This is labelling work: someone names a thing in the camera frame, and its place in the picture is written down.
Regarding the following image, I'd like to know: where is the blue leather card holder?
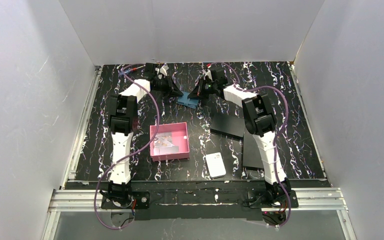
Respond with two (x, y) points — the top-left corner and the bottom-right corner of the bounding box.
(176, 91), (199, 109)

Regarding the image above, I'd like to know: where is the pink plastic tray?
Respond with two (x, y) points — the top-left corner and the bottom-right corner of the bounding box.
(149, 122), (190, 162)

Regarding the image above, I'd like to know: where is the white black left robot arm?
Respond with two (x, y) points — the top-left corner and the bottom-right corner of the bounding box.
(101, 63), (183, 209)

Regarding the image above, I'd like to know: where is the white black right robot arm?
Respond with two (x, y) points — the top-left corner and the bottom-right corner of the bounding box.
(188, 68), (292, 208)

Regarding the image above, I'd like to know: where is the loose VIP card in tray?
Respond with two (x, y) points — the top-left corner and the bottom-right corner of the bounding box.
(153, 132), (174, 148)

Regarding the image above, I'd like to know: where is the dark grey perforated box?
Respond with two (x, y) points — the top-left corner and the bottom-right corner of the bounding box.
(210, 113), (246, 140)

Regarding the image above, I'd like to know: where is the white small box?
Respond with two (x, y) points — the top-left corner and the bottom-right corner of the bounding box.
(205, 152), (227, 179)

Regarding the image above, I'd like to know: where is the flat black rectangular box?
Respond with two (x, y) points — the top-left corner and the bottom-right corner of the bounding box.
(242, 132), (264, 170)

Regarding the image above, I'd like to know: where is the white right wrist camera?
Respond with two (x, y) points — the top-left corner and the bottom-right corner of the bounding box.
(203, 63), (213, 82)

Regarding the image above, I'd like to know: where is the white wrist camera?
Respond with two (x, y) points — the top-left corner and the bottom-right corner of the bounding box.
(203, 63), (213, 82)
(158, 64), (169, 79)

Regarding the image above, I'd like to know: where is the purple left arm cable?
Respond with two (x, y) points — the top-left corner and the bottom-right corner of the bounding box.
(93, 63), (161, 231)

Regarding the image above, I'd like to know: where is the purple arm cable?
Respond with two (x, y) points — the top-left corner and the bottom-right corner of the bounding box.
(206, 62), (292, 229)
(93, 63), (161, 231)

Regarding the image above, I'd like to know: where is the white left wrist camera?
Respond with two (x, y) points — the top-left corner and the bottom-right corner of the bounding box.
(158, 64), (169, 79)

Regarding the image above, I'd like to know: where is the blue red handled screwdriver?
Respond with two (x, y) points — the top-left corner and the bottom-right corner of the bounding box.
(118, 65), (145, 77)

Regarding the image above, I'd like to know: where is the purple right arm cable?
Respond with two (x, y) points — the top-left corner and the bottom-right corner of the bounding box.
(206, 62), (292, 229)

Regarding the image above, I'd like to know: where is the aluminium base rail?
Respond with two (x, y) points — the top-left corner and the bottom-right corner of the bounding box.
(42, 182), (356, 240)

